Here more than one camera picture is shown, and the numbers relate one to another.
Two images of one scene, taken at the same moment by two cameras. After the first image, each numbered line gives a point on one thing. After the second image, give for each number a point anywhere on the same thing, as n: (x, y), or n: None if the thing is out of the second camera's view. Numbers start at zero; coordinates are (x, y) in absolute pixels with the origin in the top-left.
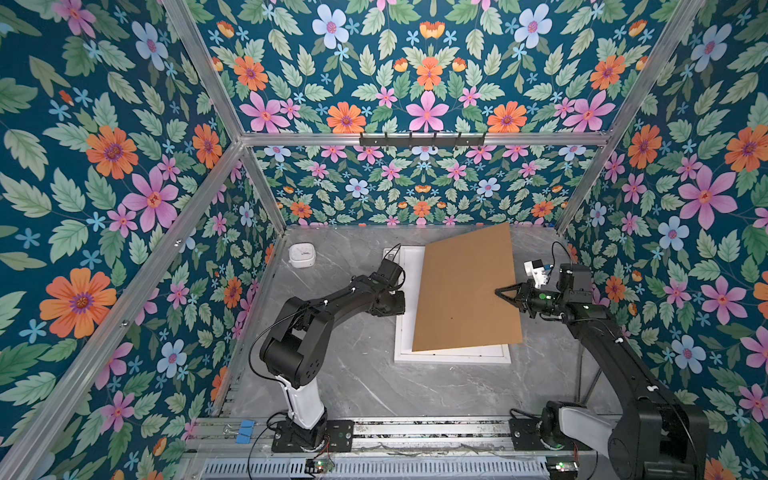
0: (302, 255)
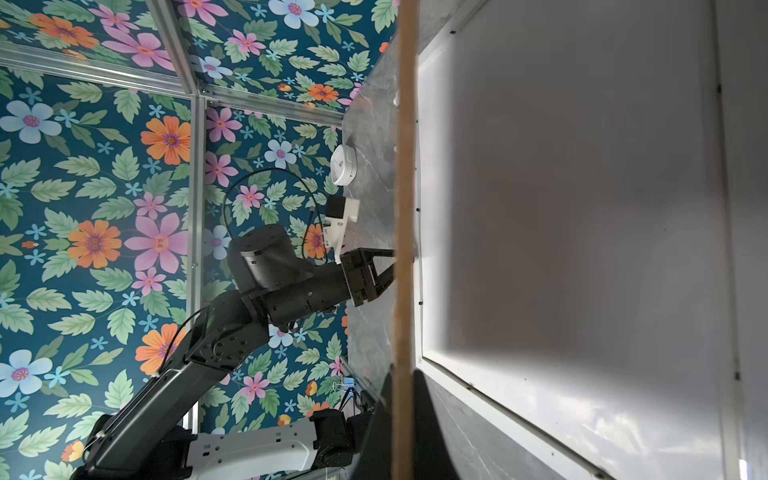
0: (343, 165)
